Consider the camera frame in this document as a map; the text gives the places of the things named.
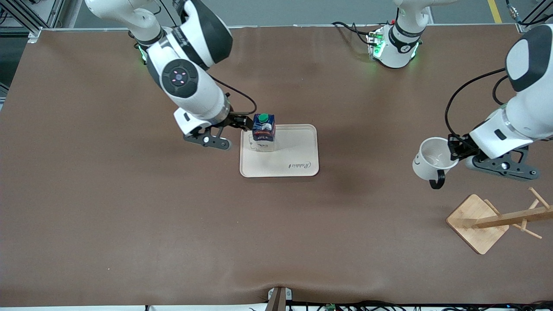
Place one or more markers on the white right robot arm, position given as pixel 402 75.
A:
pixel 194 86

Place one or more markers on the wooden cup rack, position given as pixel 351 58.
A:
pixel 475 216

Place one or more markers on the metal table edge bracket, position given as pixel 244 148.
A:
pixel 278 302

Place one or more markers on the metal table corner bracket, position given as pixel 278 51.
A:
pixel 524 27

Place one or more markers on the blue milk carton green cap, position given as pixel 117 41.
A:
pixel 263 134

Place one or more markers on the aluminium extrusion frame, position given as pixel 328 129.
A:
pixel 52 13

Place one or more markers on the cream plastic tray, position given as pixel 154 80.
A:
pixel 293 147

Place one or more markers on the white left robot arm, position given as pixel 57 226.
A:
pixel 531 116

